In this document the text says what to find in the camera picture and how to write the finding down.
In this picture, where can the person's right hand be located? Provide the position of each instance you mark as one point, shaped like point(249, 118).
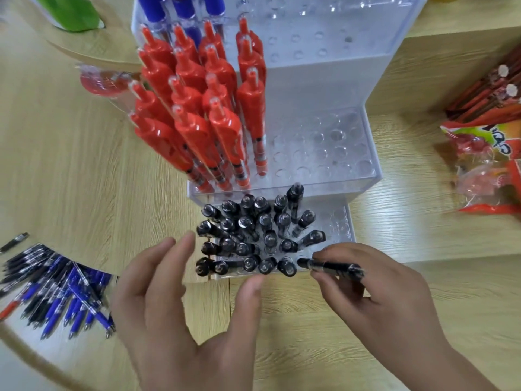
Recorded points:
point(395, 313)

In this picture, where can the clear bag of red candies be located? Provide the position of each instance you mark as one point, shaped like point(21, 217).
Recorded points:
point(480, 179)

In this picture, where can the cluster of black pens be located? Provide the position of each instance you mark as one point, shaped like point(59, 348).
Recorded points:
point(260, 223)

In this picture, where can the cluster of red pens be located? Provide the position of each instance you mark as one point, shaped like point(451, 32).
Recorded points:
point(195, 130)

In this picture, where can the pile of blue black pens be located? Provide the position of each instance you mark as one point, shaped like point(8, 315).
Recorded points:
point(53, 285)

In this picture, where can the clear tiered pen holder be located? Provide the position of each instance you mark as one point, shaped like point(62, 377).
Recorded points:
point(325, 85)

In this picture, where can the stack of red snack packets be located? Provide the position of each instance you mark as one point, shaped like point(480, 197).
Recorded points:
point(484, 97)

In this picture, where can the person's left hand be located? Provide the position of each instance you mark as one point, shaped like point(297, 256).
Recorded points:
point(171, 346)

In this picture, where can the cluster of blue pens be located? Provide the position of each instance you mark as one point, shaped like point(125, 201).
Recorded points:
point(183, 6)

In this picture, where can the red lid pink jelly cup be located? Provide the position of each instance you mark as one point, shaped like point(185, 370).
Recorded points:
point(101, 83)

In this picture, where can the wooden round tier stand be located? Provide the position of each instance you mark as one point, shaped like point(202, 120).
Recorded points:
point(110, 44)

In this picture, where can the green jelly pouch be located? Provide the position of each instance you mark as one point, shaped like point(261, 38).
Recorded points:
point(73, 12)

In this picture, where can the black click pen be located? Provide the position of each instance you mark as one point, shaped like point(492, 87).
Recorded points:
point(329, 266)

